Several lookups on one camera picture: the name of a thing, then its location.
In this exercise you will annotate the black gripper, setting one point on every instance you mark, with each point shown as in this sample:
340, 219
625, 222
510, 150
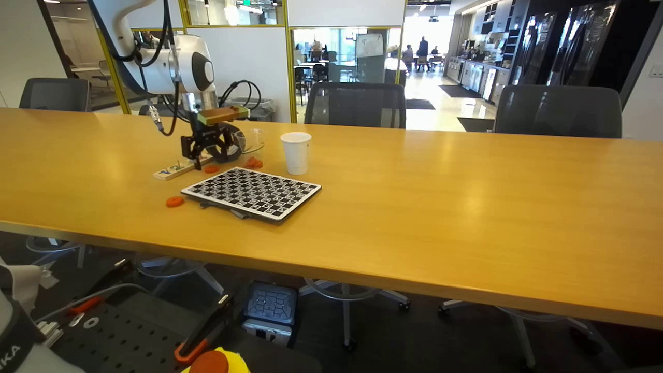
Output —
213, 134

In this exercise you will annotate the orange disc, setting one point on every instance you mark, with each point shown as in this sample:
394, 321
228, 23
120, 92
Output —
212, 168
175, 202
255, 167
255, 161

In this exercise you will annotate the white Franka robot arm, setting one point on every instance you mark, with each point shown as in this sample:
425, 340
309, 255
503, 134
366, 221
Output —
173, 64

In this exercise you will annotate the clear plastic cup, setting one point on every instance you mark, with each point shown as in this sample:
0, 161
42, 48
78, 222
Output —
255, 146

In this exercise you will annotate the white paper cup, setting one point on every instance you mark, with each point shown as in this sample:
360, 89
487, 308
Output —
294, 152

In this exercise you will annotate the black-white marker checkerboard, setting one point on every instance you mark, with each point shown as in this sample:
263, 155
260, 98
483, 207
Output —
251, 194

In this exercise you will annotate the small gray metal piece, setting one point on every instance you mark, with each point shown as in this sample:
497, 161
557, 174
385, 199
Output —
237, 212

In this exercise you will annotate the dark gray office chair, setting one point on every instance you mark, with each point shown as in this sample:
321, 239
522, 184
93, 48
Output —
559, 110
55, 97
148, 108
355, 107

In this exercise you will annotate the gray box with grid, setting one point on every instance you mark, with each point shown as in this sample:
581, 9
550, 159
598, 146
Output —
269, 312

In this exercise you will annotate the black perforated plate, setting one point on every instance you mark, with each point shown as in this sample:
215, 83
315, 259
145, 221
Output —
124, 338

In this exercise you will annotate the yellow emergency stop button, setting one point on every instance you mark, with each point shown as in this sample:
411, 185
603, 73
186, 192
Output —
218, 362

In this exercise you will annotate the white robot housing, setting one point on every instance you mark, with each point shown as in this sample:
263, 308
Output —
12, 344

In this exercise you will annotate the black glass-door refrigerators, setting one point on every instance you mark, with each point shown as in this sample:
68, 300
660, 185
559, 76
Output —
581, 43

